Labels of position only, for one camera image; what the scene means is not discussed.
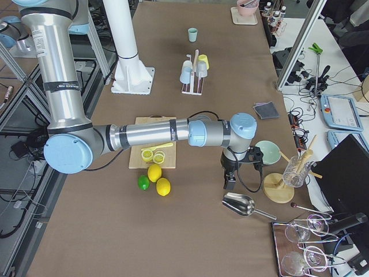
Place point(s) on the green ceramic bowl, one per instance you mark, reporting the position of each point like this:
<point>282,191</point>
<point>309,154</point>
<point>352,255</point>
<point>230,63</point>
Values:
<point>270,150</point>

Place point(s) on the wooden cutting board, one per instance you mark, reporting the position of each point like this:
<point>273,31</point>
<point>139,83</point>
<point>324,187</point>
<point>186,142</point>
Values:
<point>135,159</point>

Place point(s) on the lemon slice left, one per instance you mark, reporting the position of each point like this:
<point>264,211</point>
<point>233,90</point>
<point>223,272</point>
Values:
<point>147,155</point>

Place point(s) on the yellow lemon near lime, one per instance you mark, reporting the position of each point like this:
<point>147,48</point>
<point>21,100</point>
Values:
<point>154,172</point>

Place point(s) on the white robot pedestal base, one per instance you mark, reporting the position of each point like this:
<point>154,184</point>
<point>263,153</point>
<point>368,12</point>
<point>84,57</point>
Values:
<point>131,75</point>

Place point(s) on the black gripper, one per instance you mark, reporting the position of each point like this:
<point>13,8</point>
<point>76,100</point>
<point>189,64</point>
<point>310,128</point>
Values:
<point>229,166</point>

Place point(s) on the wooden mug tree stand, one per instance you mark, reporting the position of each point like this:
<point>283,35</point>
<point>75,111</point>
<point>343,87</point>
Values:
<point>274,186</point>

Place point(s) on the yellow plastic knife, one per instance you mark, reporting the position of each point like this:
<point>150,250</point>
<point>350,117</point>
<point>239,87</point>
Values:
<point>153,148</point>

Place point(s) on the lemon slice right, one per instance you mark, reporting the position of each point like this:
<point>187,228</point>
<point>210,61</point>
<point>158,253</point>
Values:
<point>159,157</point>

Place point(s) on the green grabber tool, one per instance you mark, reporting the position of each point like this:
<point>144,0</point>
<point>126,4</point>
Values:
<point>318,51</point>

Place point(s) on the grey plastic cup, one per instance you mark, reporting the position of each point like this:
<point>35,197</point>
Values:
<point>202,69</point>

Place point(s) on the green plastic cup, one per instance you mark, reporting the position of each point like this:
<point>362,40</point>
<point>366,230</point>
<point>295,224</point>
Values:
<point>192,34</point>

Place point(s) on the light blue plastic cup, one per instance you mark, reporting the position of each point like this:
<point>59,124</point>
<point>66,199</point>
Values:
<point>185,76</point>

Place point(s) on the aluminium frame post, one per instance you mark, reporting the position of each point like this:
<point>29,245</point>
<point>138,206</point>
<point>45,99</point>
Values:
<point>303,34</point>

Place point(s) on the green lime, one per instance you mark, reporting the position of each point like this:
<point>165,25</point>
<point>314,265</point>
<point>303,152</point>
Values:
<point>143,182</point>

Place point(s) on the yellow lemon front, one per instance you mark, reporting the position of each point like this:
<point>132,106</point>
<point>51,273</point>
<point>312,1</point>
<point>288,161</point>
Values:
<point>163,186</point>

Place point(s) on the blue teach pendant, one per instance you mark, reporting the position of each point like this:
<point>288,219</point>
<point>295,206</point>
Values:
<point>334,137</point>
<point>340,113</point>

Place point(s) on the pink bowl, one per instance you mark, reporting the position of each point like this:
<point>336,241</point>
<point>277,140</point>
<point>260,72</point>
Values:
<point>248,7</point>

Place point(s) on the lemon slice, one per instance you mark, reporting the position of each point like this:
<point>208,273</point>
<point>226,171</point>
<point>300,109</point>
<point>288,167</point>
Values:
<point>159,157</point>
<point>147,155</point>

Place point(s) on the bottle rack with bottles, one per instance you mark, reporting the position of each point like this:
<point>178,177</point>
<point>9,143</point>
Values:
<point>273,14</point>

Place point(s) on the black monitor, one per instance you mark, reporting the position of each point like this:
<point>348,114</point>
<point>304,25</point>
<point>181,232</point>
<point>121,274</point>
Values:
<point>344,180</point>

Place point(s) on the beige tray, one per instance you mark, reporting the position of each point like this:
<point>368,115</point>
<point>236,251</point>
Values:
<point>239,19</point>

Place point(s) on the grey folded cloth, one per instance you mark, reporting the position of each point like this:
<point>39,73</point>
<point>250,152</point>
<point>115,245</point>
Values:
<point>266,110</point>

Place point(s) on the clear glass mug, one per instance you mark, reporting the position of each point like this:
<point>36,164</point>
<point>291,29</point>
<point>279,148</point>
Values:
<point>294,174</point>

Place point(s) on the yellow plastic cup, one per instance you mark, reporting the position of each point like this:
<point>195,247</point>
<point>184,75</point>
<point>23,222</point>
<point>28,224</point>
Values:
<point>204,58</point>

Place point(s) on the metal scoop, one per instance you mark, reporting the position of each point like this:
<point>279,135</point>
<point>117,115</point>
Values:
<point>243,205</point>

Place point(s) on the white plastic cup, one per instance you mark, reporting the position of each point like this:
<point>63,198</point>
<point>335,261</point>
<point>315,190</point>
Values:
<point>187,64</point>

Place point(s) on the wine glass rack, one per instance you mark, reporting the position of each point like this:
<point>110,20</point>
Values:
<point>299,246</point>

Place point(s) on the black power strip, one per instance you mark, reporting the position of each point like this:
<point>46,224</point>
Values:
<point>299,134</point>

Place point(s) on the white wire cup holder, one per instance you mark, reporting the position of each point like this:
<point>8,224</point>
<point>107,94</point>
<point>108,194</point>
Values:
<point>196,84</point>

